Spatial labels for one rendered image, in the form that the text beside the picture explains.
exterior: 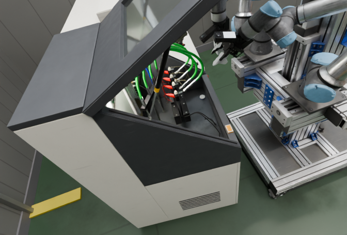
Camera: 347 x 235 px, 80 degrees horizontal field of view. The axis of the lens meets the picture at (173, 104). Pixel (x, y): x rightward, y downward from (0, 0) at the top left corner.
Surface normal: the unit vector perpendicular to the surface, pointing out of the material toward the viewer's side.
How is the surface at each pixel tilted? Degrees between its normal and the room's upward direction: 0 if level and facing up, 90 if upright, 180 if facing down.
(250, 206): 0
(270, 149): 0
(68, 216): 0
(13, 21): 90
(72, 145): 90
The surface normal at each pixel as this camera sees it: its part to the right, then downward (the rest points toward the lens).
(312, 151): -0.20, -0.67
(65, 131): 0.17, 0.69
